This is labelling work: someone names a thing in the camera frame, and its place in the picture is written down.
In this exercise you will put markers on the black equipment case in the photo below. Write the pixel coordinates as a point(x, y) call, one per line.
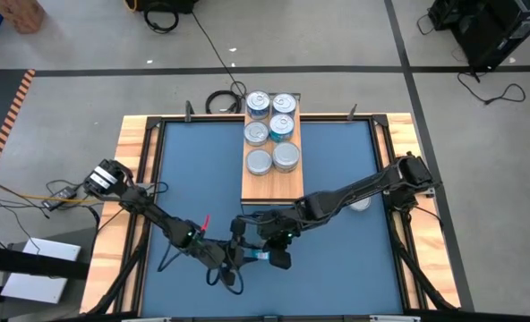
point(166, 5)

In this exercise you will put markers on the white flat panel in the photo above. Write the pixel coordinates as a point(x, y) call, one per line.
point(32, 288)

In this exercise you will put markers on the light grey bracket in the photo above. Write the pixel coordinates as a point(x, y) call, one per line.
point(395, 319)
point(146, 319)

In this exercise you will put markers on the blue table mat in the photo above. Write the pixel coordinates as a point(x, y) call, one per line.
point(336, 277)

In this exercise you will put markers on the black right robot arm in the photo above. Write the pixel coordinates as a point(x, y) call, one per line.
point(359, 188)

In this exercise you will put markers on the black-framed wooden shelf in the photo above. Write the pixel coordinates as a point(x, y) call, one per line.
point(271, 188)

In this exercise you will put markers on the black computer tower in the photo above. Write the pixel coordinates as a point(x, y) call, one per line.
point(493, 31)

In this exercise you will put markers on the small red tag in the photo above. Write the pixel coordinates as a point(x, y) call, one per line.
point(205, 222)

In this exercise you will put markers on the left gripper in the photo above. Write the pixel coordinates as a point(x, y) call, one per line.
point(234, 257)

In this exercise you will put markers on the grey metal post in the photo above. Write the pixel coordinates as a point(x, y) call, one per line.
point(351, 115)

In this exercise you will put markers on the black power adapter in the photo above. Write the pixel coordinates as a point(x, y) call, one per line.
point(63, 193)

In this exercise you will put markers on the black metal beam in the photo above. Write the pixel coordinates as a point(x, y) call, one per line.
point(32, 264)

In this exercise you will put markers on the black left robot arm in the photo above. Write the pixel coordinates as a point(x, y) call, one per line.
point(157, 214)

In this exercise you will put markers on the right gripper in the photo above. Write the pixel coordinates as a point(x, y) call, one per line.
point(278, 230)

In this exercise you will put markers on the black table frame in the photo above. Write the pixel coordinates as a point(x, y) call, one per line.
point(154, 122)

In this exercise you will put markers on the brown cardboard box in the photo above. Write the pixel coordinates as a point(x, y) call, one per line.
point(21, 15)

